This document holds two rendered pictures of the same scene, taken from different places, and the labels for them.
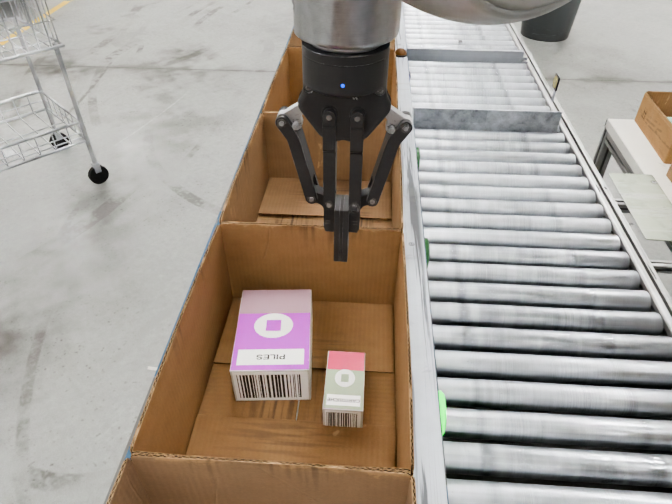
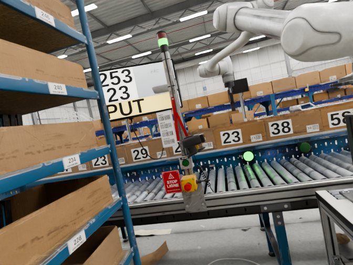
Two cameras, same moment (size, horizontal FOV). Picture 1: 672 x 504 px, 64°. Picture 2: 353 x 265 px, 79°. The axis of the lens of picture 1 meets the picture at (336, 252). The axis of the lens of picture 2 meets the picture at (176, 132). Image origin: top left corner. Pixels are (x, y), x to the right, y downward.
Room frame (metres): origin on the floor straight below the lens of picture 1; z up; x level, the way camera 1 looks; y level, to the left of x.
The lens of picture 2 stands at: (0.23, -1.81, 1.18)
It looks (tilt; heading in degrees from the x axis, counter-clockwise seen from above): 3 degrees down; 99
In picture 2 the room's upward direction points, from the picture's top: 12 degrees counter-clockwise
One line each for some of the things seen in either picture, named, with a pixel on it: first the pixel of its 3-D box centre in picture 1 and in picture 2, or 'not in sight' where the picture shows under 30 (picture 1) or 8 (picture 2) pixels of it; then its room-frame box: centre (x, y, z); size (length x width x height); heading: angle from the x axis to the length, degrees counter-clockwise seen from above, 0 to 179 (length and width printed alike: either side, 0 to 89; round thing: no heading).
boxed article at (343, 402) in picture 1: (344, 388); not in sight; (0.46, -0.01, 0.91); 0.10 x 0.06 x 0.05; 176
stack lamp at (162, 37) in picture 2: not in sight; (162, 40); (0.08, -0.65, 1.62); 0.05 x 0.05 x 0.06
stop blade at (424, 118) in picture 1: (485, 122); not in sight; (1.58, -0.48, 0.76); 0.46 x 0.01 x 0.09; 86
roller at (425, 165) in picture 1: (494, 170); not in sight; (1.35, -0.46, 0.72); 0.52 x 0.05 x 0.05; 86
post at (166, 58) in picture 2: not in sight; (181, 133); (0.08, -0.65, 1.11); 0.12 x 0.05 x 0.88; 176
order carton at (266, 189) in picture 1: (321, 199); (287, 125); (0.86, 0.03, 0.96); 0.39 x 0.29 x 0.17; 176
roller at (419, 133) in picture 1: (484, 138); not in sight; (1.55, -0.48, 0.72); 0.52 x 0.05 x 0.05; 86
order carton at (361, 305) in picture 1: (297, 360); (238, 133); (0.47, 0.05, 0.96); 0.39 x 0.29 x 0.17; 176
